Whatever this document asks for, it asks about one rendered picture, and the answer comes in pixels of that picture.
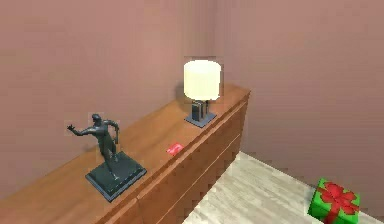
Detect small red card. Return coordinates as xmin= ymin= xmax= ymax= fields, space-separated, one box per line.
xmin=166 ymin=142 xmax=185 ymax=156

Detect dark grey figure statue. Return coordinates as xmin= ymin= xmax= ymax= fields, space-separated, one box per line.
xmin=66 ymin=113 xmax=148 ymax=203

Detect cream shade table lamp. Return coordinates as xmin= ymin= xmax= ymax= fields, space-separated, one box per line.
xmin=183 ymin=59 xmax=223 ymax=129

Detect brown wooden chest of drawers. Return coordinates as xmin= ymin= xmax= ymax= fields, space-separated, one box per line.
xmin=0 ymin=83 xmax=252 ymax=224

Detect green gift box red ribbon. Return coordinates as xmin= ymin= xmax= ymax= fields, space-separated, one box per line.
xmin=307 ymin=177 xmax=362 ymax=224

